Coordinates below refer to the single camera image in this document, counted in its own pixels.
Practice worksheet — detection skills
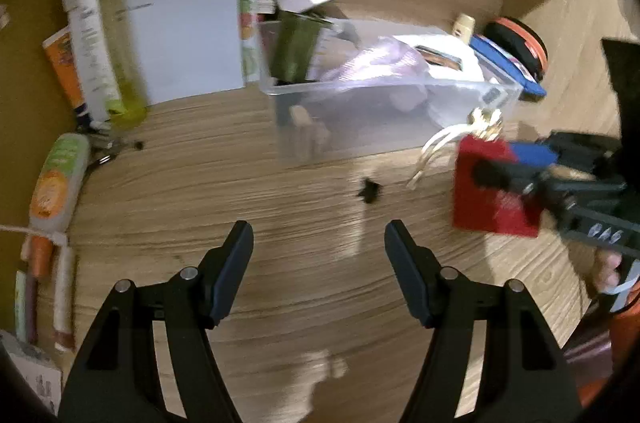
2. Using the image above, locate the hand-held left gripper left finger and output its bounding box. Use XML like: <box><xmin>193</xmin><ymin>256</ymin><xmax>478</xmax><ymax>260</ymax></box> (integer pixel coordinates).
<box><xmin>59</xmin><ymin>219</ymin><xmax>255</xmax><ymax>423</ymax></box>

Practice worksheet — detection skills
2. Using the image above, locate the red gift bag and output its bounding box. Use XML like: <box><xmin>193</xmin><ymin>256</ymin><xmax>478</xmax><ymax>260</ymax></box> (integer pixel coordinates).
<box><xmin>452</xmin><ymin>135</ymin><xmax>547</xmax><ymax>238</ymax></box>

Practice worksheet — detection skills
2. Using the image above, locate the box with orange print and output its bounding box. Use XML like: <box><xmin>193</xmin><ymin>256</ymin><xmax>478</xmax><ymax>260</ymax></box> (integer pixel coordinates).
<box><xmin>239</xmin><ymin>0</ymin><xmax>262</xmax><ymax>82</ymax></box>

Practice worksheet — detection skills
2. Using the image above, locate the metal key ring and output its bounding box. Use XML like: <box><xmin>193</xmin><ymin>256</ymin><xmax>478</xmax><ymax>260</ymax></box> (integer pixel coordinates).
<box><xmin>81</xmin><ymin>134</ymin><xmax>147</xmax><ymax>170</ymax></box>

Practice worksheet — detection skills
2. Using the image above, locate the black and orange round case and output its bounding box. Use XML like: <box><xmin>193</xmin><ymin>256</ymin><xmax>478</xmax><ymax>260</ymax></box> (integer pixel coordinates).
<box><xmin>482</xmin><ymin>16</ymin><xmax>550</xmax><ymax>85</ymax></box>

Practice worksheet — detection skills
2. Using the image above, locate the clear plastic bin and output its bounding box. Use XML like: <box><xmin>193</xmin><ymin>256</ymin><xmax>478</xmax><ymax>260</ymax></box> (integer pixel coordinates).
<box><xmin>257</xmin><ymin>17</ymin><xmax>524</xmax><ymax>161</ymax></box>

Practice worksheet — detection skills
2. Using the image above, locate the dark green packet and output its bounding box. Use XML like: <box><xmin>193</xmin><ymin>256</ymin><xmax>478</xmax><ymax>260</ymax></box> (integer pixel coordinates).
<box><xmin>271</xmin><ymin>10</ymin><xmax>327</xmax><ymax>85</ymax></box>

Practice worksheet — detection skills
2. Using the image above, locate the person's right forearm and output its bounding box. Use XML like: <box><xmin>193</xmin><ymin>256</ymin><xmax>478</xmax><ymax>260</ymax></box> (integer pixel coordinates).
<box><xmin>575</xmin><ymin>285</ymin><xmax>640</xmax><ymax>406</ymax></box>

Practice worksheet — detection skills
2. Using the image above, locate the blue pouch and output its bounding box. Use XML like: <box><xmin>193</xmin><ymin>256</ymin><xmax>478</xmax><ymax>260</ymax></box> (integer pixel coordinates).
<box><xmin>469</xmin><ymin>34</ymin><xmax>547</xmax><ymax>100</ymax></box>

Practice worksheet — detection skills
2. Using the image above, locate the pink mesh bag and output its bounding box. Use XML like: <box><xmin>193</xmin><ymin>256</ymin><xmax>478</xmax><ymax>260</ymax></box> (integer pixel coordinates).
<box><xmin>320</xmin><ymin>37</ymin><xmax>431</xmax><ymax>90</ymax></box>

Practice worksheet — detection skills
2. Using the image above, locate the green and orange tube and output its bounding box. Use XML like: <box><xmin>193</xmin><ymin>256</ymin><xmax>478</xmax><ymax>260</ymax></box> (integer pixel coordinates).
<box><xmin>28</xmin><ymin>132</ymin><xmax>92</xmax><ymax>235</ymax></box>

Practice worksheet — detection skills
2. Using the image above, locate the wooden desktop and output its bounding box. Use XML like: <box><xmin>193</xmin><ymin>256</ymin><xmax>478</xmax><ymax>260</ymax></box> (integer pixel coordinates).
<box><xmin>10</xmin><ymin>0</ymin><xmax>626</xmax><ymax>423</ymax></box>

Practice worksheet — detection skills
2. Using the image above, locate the small wooden block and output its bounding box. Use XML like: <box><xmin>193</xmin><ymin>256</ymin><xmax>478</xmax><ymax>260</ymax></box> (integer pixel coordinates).
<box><xmin>289</xmin><ymin>104</ymin><xmax>332</xmax><ymax>150</ymax></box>

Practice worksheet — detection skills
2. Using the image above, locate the white tube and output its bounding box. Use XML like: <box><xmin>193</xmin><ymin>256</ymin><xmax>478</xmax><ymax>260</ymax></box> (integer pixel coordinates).
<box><xmin>51</xmin><ymin>247</ymin><xmax>77</xmax><ymax>352</ymax></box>

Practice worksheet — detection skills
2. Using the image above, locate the gold tassel with white ribbon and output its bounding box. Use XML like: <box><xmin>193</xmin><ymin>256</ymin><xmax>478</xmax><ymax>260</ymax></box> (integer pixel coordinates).
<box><xmin>406</xmin><ymin>110</ymin><xmax>507</xmax><ymax>190</ymax></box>

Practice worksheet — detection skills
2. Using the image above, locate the person's right hand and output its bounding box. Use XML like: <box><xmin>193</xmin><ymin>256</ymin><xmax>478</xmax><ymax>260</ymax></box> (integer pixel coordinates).
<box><xmin>594</xmin><ymin>248</ymin><xmax>627</xmax><ymax>297</ymax></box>

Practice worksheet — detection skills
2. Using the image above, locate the brown and orange tube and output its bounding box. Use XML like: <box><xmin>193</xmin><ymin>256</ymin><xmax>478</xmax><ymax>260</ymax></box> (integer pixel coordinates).
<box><xmin>21</xmin><ymin>234</ymin><xmax>54</xmax><ymax>277</ymax></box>

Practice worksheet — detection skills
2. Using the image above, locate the grey printed box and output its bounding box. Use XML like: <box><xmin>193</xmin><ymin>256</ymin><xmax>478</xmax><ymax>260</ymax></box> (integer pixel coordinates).
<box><xmin>0</xmin><ymin>329</ymin><xmax>64</xmax><ymax>415</ymax></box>

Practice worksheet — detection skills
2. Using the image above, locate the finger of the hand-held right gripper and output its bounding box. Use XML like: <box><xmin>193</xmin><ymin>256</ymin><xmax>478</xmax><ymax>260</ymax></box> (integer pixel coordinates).
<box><xmin>472</xmin><ymin>157</ymin><xmax>577</xmax><ymax>215</ymax></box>
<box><xmin>509</xmin><ymin>130</ymin><xmax>602</xmax><ymax>171</ymax></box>

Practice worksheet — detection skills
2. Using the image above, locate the white file box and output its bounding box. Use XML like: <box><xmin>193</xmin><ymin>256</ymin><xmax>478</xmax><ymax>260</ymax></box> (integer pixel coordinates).
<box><xmin>119</xmin><ymin>0</ymin><xmax>247</xmax><ymax>105</ymax></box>

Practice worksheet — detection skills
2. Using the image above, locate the white and green bottle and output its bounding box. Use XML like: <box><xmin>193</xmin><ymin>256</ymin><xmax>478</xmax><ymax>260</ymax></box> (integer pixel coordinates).
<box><xmin>67</xmin><ymin>0</ymin><xmax>127</xmax><ymax>120</ymax></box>

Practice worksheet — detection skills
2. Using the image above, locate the orange and black card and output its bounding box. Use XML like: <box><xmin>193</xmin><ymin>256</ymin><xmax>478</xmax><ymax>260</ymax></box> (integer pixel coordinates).
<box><xmin>414</xmin><ymin>45</ymin><xmax>464</xmax><ymax>70</ymax></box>

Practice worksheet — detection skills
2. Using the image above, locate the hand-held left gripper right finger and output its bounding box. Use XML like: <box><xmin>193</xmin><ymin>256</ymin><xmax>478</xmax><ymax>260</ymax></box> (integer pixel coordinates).
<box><xmin>384</xmin><ymin>219</ymin><xmax>583</xmax><ymax>423</ymax></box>

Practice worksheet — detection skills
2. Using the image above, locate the small black clip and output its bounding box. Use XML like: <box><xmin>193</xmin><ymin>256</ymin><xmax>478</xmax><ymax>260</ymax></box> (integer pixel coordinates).
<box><xmin>357</xmin><ymin>179</ymin><xmax>384</xmax><ymax>204</ymax></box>

